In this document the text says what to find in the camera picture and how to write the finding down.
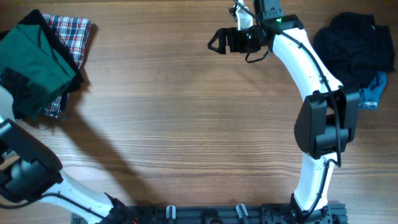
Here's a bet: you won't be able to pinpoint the red plaid shirt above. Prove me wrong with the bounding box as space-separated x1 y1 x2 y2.
43 14 91 118

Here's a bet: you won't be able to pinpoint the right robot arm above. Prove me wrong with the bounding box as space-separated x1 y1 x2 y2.
208 1 359 223

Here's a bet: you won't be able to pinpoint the black crumpled garment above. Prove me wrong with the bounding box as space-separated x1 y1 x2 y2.
313 12 395 89

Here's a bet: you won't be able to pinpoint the blue denim garment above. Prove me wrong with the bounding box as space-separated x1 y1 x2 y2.
359 71 387 110

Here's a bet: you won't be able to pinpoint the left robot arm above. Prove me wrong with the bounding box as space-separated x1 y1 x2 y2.
1 88 137 223

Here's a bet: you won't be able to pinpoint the green cloth garment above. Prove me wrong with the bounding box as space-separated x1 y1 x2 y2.
0 24 77 121

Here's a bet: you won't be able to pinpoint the black folded garment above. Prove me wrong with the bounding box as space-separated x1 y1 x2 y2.
0 9 84 121

